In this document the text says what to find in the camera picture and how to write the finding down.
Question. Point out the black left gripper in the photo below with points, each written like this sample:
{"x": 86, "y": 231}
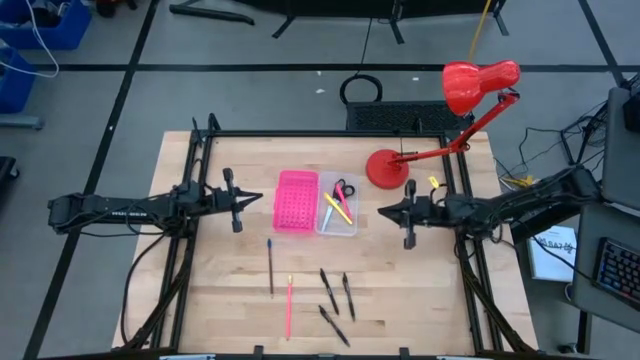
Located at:
{"x": 217, "y": 200}

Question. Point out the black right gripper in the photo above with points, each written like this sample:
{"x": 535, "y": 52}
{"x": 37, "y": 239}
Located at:
{"x": 430, "y": 210}

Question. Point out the pink highlighter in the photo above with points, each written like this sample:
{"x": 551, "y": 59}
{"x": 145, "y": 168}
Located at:
{"x": 344, "y": 202}

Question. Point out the white pen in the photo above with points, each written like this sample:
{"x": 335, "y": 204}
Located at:
{"x": 326, "y": 219}

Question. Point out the dark pen with blue cap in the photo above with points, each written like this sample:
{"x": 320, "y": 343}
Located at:
{"x": 270, "y": 270}

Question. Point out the black pen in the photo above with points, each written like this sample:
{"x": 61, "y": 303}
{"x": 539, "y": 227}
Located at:
{"x": 334, "y": 326}
{"x": 329, "y": 291}
{"x": 348, "y": 296}

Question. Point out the pink pencil with yellow end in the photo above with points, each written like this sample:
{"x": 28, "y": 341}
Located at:
{"x": 289, "y": 310}

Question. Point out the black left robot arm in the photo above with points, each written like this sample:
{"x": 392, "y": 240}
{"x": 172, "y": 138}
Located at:
{"x": 110, "y": 210}

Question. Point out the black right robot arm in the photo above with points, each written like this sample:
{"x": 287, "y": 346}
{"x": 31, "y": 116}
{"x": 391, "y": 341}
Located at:
{"x": 525, "y": 205}

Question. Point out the clear plastic supply box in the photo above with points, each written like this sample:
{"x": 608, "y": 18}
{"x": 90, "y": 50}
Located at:
{"x": 350, "y": 227}

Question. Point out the pink plastic box lid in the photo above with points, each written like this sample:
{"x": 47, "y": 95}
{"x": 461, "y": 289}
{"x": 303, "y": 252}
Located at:
{"x": 296, "y": 202}

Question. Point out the red desk lamp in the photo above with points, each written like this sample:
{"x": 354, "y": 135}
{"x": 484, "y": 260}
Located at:
{"x": 385, "y": 170}

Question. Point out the black perforated metal panel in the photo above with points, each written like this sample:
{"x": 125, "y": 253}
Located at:
{"x": 400, "y": 116}

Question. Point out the yellow power plug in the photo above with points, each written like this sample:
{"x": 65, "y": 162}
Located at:
{"x": 520, "y": 181}

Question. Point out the white booklet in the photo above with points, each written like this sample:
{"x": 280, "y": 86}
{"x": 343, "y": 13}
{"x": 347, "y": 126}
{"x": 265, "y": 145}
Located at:
{"x": 550, "y": 260}

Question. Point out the black metal floor bar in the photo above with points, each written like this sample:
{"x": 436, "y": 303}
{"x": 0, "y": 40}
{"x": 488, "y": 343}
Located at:
{"x": 210, "y": 13}

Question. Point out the grey desk with keyboard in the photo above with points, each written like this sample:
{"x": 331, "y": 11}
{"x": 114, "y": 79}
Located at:
{"x": 595, "y": 225}

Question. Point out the black partition screen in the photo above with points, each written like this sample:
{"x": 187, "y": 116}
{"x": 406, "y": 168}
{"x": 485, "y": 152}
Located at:
{"x": 375, "y": 6}

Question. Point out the backlit computer keyboard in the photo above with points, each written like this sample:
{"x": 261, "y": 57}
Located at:
{"x": 617, "y": 270}

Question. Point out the grey metal base bar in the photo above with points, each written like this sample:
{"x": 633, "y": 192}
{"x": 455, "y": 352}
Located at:
{"x": 20, "y": 122}

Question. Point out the blue plastic bin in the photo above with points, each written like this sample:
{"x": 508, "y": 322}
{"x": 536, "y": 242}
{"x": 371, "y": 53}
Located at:
{"x": 15, "y": 85}
{"x": 70, "y": 35}

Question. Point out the black metal table frame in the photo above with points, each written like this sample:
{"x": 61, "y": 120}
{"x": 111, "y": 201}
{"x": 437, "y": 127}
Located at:
{"x": 325, "y": 133}

